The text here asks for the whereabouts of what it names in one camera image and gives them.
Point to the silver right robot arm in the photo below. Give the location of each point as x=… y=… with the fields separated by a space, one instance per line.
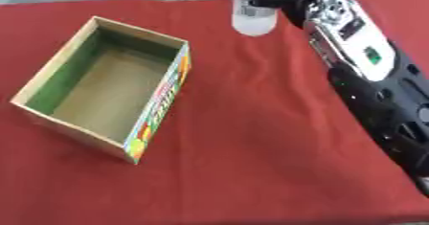
x=369 y=75

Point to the tan cardboard box green inside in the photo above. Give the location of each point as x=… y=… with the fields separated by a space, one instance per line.
x=106 y=91

